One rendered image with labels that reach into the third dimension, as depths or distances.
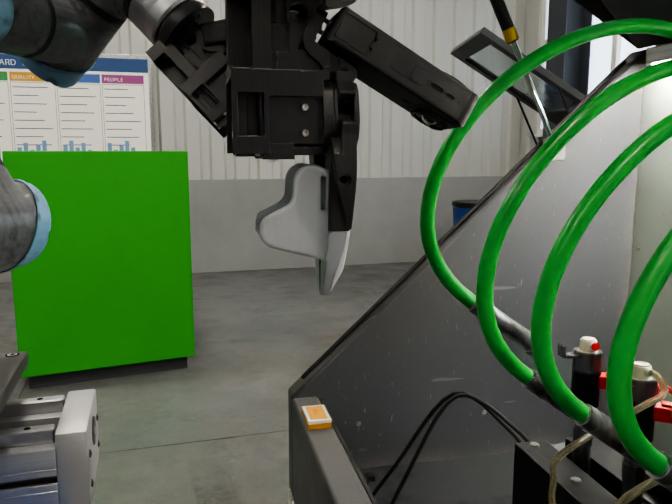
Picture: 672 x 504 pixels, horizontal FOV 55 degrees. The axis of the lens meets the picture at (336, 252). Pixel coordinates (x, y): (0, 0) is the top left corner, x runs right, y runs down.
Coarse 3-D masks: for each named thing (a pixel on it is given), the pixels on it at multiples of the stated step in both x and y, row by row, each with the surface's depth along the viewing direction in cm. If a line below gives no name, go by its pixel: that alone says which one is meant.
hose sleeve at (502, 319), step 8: (472, 312) 62; (496, 312) 62; (496, 320) 62; (504, 320) 62; (512, 320) 63; (504, 328) 62; (512, 328) 62; (520, 328) 63; (512, 336) 63; (520, 336) 63; (528, 336) 63; (520, 344) 63; (528, 344) 63
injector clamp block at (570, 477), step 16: (528, 448) 69; (544, 448) 69; (592, 448) 69; (608, 448) 69; (528, 464) 68; (544, 464) 66; (560, 464) 66; (592, 464) 67; (608, 464) 66; (528, 480) 68; (544, 480) 65; (560, 480) 63; (576, 480) 62; (592, 480) 63; (608, 480) 65; (512, 496) 72; (528, 496) 68; (544, 496) 65; (560, 496) 62; (576, 496) 60; (592, 496) 60; (608, 496) 60; (656, 496) 60
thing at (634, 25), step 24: (600, 24) 60; (624, 24) 60; (648, 24) 61; (552, 48) 59; (504, 72) 59; (528, 72) 59; (480, 96) 59; (456, 144) 59; (432, 168) 59; (432, 192) 59; (432, 216) 59; (432, 240) 59; (432, 264) 60; (456, 288) 61
